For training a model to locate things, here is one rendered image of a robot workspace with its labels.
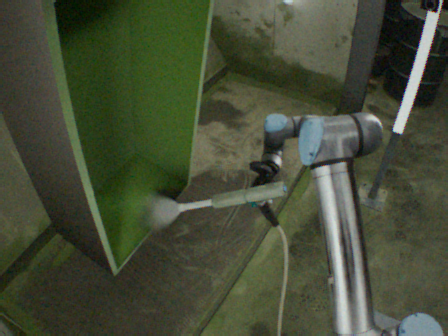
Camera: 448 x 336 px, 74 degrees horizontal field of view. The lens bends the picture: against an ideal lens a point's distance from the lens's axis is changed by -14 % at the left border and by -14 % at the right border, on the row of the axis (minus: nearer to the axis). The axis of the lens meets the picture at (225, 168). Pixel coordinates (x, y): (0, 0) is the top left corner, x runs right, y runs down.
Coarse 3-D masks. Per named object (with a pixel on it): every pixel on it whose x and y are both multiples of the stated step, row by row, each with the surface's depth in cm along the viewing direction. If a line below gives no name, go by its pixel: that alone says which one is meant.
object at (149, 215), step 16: (144, 192) 150; (160, 192) 153; (128, 208) 146; (144, 208) 145; (160, 208) 145; (176, 208) 146; (128, 224) 146; (144, 224) 146; (160, 224) 147; (144, 240) 150
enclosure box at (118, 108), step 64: (0, 0) 52; (64, 0) 87; (128, 0) 113; (192, 0) 102; (0, 64) 68; (64, 64) 102; (128, 64) 135; (192, 64) 121; (64, 128) 70; (128, 128) 162; (192, 128) 144; (64, 192) 99; (128, 192) 165; (128, 256) 144
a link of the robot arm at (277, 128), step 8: (272, 120) 139; (280, 120) 139; (288, 120) 140; (264, 128) 142; (272, 128) 138; (280, 128) 138; (288, 128) 139; (264, 136) 144; (272, 136) 141; (280, 136) 141; (288, 136) 141; (272, 144) 143; (280, 144) 144
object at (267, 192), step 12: (228, 192) 134; (240, 192) 130; (252, 192) 126; (264, 192) 123; (276, 192) 121; (180, 204) 146; (192, 204) 142; (204, 204) 139; (216, 204) 135; (228, 204) 133; (240, 204) 131; (264, 204) 128; (264, 216) 134
